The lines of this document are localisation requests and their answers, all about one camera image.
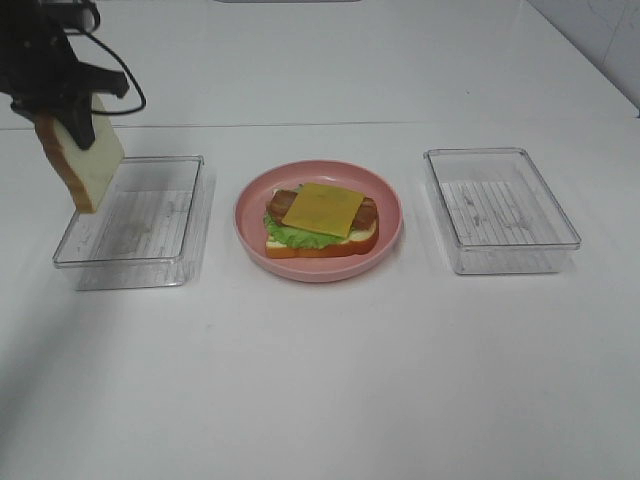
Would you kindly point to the pink round plate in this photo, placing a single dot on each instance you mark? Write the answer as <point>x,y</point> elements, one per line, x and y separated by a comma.
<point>250,207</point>

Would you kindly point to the yellow cheese slice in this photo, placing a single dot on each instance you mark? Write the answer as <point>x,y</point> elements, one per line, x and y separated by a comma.
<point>324,209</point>

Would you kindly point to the tray bacon strip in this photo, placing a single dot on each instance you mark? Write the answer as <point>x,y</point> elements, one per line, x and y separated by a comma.
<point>368,215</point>

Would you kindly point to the left clear plastic tray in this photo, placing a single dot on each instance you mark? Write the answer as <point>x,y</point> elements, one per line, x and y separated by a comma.
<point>150,229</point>

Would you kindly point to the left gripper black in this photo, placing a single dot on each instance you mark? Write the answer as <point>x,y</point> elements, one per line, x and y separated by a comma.
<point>41,73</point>

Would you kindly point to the bread slice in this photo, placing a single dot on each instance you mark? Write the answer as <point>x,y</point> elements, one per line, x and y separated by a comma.
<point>358,242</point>
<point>86,173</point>

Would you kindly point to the clear plastic tray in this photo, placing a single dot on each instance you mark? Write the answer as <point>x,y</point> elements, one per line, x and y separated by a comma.
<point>150,229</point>
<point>496,213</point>

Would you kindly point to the right clear plastic tray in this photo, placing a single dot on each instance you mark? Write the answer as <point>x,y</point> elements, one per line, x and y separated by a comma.
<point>496,213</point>

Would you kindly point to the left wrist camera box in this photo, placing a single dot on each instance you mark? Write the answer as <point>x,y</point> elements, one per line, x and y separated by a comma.
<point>81,15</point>

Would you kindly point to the green lettuce leaf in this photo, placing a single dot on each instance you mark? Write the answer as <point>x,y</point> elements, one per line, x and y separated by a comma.
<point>280,235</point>

